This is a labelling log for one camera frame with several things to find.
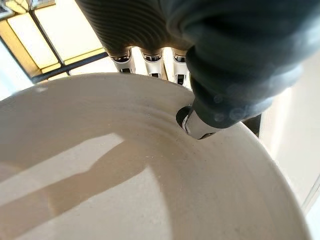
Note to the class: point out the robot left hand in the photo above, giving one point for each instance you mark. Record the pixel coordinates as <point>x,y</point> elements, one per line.
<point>225,50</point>

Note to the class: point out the beige ceramic plate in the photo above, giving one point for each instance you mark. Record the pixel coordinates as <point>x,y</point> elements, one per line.
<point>140,162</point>

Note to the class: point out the black framed glass window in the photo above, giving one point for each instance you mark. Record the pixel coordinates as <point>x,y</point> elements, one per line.
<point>47,40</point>

